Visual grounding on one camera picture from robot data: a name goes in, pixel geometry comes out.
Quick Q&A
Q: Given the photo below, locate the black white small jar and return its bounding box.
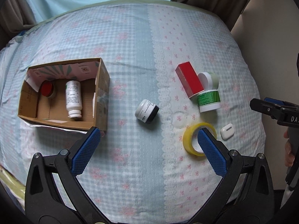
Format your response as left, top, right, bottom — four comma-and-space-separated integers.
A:
135, 99, 159, 124

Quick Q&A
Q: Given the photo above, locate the green label white jar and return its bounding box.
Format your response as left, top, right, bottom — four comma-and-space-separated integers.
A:
197, 90, 221, 113

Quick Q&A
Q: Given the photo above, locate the white earbuds case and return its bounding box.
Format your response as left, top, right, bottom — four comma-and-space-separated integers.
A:
221, 123, 235, 141

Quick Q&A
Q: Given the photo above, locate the dark brown left curtain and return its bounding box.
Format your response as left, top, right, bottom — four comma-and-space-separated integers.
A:
1, 0, 36, 48

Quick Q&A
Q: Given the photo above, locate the red round tin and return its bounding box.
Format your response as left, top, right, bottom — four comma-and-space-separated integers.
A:
40, 80, 56, 99

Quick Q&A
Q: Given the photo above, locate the person's right hand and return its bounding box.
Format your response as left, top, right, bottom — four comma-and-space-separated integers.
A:
283, 130, 295, 167

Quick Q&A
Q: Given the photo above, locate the red rectangular box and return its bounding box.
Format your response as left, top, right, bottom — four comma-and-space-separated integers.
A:
175, 62, 204, 99

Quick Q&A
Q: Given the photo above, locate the white pill bottle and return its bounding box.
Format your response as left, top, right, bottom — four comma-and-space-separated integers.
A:
65, 80, 83, 119

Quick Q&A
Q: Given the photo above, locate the yellow tape roll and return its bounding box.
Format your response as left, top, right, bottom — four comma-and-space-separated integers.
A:
182, 122, 217, 157

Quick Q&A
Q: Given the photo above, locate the open cardboard box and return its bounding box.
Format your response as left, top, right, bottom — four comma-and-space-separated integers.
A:
18, 58, 110, 131

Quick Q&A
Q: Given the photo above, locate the blue checkered floral bedsheet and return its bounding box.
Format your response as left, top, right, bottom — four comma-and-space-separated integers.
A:
1, 1, 266, 223

